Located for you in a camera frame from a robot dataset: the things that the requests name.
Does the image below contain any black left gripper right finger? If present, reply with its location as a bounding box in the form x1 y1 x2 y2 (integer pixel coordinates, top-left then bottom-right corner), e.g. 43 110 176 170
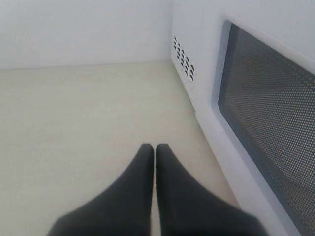
156 144 267 236

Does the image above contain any white microwave oven body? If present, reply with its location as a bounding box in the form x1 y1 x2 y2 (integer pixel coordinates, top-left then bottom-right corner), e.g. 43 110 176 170
172 0 315 120

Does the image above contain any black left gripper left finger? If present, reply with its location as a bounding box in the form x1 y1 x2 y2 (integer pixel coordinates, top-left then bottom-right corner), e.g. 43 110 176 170
48 144 154 236

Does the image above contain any white microwave door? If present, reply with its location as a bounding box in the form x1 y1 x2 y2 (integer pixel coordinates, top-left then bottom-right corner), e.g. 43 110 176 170
195 0 315 236

